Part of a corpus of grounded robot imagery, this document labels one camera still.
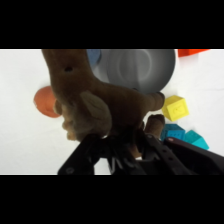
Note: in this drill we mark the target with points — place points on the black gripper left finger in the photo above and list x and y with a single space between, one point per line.
81 155

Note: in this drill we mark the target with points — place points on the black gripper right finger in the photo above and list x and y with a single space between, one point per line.
163 158

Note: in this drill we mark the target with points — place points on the brown plush deer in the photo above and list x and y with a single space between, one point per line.
100 100

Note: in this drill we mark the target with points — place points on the grey bowl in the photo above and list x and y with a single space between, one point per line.
140 68

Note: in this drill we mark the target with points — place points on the blue cube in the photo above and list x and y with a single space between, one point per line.
174 133

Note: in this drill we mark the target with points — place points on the teal cube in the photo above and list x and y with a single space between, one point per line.
197 140

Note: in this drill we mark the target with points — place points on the yellow cube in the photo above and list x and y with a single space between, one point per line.
175 108

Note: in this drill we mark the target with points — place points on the orange ball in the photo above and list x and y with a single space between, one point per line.
45 101

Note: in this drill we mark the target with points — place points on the small blue toy figure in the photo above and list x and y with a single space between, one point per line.
94 57

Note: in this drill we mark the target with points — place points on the red cube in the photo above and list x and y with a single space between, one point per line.
190 52

